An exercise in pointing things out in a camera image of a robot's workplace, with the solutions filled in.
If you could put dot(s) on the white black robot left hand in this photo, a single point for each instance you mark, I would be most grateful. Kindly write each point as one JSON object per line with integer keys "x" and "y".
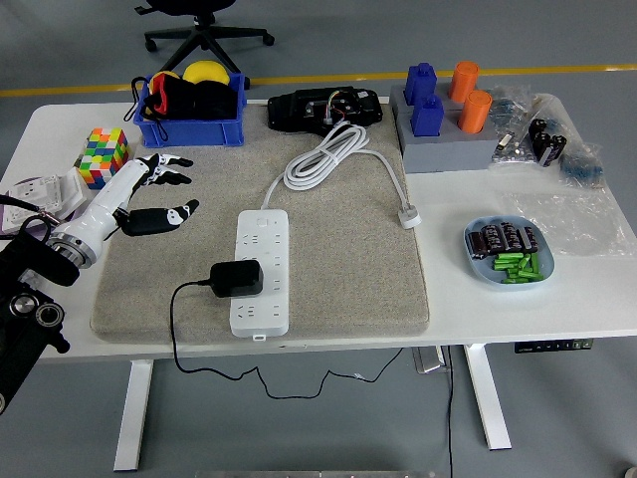
{"x": 107, "y": 204}

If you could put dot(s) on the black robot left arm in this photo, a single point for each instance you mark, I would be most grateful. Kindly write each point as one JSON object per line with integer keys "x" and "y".
{"x": 20, "y": 318}

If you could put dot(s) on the colourful puzzle cube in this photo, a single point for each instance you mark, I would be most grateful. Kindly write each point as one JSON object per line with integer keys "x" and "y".
{"x": 104, "y": 154}

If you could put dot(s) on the purple round plate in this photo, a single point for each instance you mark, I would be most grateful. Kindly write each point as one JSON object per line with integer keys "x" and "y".
{"x": 12, "y": 221}

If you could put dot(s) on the blue plastic bin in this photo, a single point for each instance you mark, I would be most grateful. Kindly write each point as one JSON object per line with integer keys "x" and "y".
{"x": 189, "y": 134}

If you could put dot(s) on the black pouch with red trim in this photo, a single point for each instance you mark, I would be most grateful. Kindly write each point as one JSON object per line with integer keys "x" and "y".
{"x": 171, "y": 99}

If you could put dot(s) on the black cloth pouch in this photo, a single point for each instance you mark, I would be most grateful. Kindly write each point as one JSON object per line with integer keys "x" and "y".
{"x": 216, "y": 102}

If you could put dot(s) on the yellow foam ball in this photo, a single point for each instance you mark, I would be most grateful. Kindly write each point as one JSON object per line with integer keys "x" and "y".
{"x": 204, "y": 72}

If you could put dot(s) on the black office chair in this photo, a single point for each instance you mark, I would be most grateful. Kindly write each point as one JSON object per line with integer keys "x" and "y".
{"x": 204, "y": 35}

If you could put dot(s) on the black electronic device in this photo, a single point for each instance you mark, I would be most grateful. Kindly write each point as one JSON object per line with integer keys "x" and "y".
{"x": 293, "y": 112}

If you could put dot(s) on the white table leg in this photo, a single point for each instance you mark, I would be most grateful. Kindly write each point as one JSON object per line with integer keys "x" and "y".
{"x": 488, "y": 398}
{"x": 133, "y": 413}

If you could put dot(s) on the grey-brown mat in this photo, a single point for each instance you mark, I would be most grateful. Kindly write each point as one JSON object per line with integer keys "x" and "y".
{"x": 348, "y": 274}

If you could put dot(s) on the blue plastic block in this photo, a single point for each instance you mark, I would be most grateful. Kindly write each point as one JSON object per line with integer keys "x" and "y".
{"x": 420, "y": 82}
{"x": 427, "y": 117}

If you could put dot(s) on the grey block holder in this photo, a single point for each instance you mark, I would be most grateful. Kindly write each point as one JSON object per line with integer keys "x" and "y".
{"x": 448, "y": 154}

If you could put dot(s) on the black cylindrical capacitor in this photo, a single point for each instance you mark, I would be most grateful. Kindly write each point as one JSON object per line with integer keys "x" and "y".
{"x": 528, "y": 239}
{"x": 509, "y": 235}
{"x": 478, "y": 245}
{"x": 492, "y": 238}

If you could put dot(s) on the orange plastic cylinder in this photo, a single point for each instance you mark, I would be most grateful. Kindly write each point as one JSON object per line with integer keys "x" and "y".
{"x": 464, "y": 82}
{"x": 475, "y": 112}

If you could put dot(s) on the light blue plate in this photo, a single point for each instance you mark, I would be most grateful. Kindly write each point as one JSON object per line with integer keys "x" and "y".
{"x": 480, "y": 271}

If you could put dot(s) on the silver metal clip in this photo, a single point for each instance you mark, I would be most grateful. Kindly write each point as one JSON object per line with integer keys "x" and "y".
{"x": 505, "y": 143}

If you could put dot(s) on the green cylindrical part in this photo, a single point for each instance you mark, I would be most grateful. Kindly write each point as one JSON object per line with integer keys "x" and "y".
{"x": 522, "y": 273}
{"x": 507, "y": 257}
{"x": 535, "y": 263}
{"x": 506, "y": 264}
{"x": 517, "y": 280}

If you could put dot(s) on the clear bag of small parts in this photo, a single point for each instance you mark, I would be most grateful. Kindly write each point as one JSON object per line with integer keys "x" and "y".
{"x": 510, "y": 112}

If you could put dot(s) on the clear bag of black capacitors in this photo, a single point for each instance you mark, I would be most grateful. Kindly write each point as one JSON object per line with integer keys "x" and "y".
{"x": 547, "y": 142}

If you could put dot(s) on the empty clear plastic bag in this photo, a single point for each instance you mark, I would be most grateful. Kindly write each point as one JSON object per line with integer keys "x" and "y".
{"x": 572, "y": 224}

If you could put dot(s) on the black table control panel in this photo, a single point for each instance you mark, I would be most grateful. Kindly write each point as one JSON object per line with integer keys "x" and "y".
{"x": 552, "y": 346}

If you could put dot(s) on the clear bag of blue parts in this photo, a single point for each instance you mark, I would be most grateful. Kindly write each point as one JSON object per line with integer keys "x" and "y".
{"x": 582, "y": 167}

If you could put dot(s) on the silver metal bracket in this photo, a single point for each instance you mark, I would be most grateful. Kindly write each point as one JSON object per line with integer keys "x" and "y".
{"x": 428, "y": 359}

